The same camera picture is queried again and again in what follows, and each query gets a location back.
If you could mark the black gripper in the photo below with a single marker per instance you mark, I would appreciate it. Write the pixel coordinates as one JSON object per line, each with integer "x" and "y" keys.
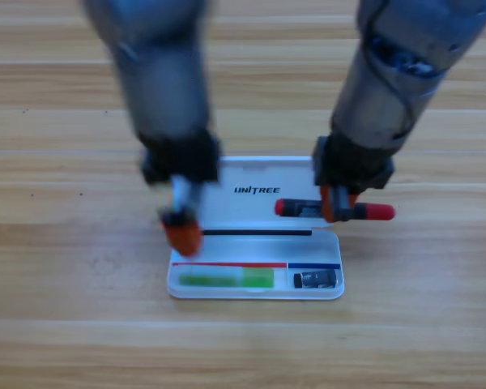
{"x": 348, "y": 166}
{"x": 178, "y": 158}

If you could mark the red and black marker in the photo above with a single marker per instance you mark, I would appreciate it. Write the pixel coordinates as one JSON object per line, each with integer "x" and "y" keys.
{"x": 372, "y": 211}

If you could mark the green highlighter pen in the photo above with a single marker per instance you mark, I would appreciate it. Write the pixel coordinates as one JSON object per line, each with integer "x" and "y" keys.
{"x": 227, "y": 279}

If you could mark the white Unitree pencil case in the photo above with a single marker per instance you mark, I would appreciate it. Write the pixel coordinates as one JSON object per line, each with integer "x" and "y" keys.
{"x": 251, "y": 249}

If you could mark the black eraser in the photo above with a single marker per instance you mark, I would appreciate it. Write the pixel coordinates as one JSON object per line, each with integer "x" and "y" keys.
{"x": 314, "y": 280}

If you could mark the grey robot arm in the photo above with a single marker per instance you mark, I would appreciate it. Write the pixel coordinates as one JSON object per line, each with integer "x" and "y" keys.
{"x": 162, "y": 81}
{"x": 372, "y": 105}

